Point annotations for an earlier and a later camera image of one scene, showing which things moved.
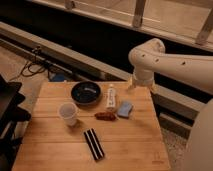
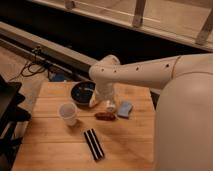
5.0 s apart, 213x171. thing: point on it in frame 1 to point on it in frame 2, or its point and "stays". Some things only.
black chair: x=12 y=113 stays
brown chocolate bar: x=105 y=116 stays
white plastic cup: x=69 y=112 stays
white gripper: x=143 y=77 to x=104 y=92
